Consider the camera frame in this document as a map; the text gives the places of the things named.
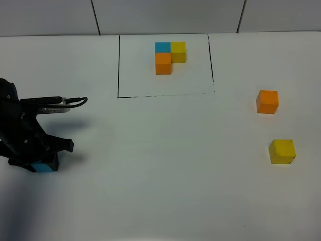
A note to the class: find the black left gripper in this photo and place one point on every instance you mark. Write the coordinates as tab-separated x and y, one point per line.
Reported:
22	138

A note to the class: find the yellow template block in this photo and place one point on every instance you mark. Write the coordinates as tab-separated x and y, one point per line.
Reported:
178	52

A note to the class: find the orange template block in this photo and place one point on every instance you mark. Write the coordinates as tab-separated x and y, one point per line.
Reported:
163	64

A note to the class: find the blue template block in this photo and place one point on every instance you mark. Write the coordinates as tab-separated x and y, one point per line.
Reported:
162	47

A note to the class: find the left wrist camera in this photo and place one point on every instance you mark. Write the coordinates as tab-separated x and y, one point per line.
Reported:
50	105

